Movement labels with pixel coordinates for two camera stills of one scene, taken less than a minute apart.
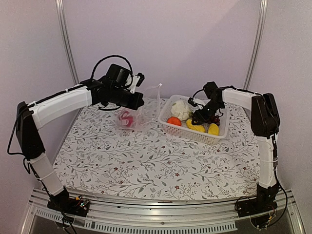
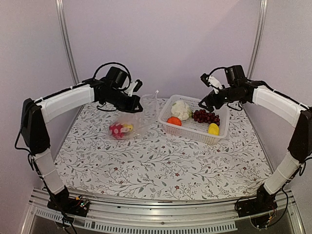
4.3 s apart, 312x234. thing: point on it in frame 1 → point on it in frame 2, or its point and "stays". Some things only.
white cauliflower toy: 179,108 stays
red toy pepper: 126,119 → 117,130
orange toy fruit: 174,120 stays
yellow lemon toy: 213,129 stays
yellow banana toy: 200,128 → 130,126
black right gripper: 202,117 → 207,100
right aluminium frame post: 256,50 stays
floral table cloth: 96,157 stays
